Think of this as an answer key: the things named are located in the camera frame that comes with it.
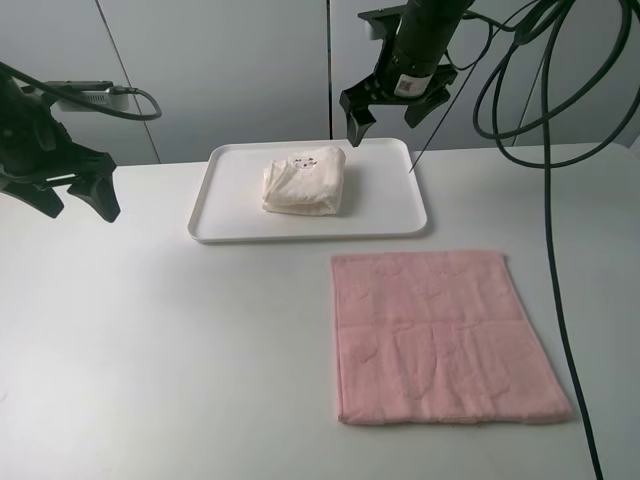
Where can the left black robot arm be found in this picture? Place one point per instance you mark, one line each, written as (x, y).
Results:
(29, 103)

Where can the right grey black robot arm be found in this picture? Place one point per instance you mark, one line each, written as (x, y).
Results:
(426, 28)

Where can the cream white towel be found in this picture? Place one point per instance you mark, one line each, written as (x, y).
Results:
(307, 183)

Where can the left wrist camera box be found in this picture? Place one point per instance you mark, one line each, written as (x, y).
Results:
(99, 93)

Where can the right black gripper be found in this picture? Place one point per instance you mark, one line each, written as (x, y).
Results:
(421, 87)

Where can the white rectangular plastic tray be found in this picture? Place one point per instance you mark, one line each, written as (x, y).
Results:
(381, 197)

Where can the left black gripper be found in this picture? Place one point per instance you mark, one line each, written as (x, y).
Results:
(36, 156)

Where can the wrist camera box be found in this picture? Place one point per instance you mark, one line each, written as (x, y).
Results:
(381, 24)
(99, 93)

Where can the pink towel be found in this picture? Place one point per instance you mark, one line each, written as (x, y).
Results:
(437, 337)

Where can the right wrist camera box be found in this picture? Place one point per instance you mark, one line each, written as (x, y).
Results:
(381, 24)

